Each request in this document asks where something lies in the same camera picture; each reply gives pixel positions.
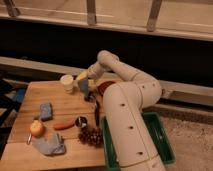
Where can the green plastic tray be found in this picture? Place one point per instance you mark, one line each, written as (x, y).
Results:
(158, 135)

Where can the small dark object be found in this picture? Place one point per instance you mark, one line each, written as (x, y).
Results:
(90, 97)

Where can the dark grape bunch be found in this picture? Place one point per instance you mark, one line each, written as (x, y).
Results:
(91, 136)

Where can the silver spoon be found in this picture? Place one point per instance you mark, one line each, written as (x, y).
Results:
(29, 139)

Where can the white plastic cup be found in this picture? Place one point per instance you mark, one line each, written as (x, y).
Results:
(68, 83)

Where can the blue-grey plastic cup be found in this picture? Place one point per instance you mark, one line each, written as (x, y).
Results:
(84, 86)

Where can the red-brown bowl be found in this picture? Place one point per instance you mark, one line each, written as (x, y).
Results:
(103, 86)

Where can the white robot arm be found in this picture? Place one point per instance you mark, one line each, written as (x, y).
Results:
(123, 103)

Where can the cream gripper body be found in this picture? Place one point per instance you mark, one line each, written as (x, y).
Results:
(82, 75)

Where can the grey-blue cloth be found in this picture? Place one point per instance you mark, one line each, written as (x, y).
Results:
(53, 146)

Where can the black-handled knife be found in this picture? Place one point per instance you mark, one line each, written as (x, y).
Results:
(96, 112)

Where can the blue sponge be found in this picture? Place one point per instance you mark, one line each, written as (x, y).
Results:
(46, 112)

